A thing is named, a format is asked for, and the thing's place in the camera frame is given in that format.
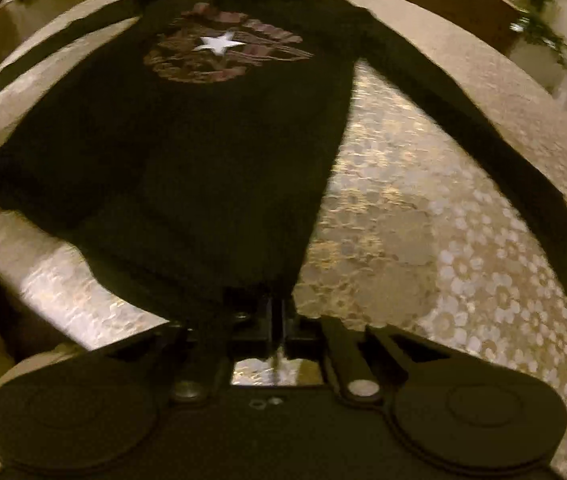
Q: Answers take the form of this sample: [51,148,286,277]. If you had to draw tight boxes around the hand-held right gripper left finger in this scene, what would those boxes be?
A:
[128,298,276,404]

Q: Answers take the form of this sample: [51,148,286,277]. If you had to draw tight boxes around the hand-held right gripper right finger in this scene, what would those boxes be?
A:
[276,298,415,407]

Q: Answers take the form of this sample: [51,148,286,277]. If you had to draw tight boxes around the black star print shirt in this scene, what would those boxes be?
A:
[0,0,567,331]

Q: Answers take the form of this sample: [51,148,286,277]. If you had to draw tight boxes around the wooden sideboard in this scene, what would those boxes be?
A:
[413,0,525,52]

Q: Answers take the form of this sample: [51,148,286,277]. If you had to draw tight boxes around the green potted plant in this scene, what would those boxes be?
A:
[508,0,567,69]

